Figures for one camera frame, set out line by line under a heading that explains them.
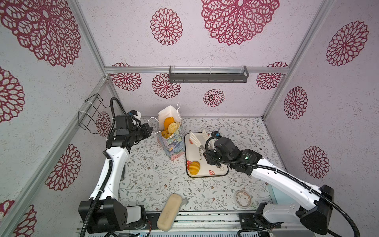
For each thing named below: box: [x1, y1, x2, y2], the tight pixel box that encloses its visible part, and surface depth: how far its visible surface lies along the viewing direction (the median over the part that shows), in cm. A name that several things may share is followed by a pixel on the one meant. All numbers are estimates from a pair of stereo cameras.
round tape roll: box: [234, 190, 252, 209], surface depth 83 cm
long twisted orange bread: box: [163, 116, 176, 131], surface depth 99 cm
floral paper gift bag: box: [157, 102, 185, 161], surface depth 90 cm
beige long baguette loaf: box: [156, 193, 183, 232], surface depth 75 cm
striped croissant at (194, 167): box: [189, 160, 201, 176], surface depth 91 cm
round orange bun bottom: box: [167, 121, 181, 134], surface depth 92 cm
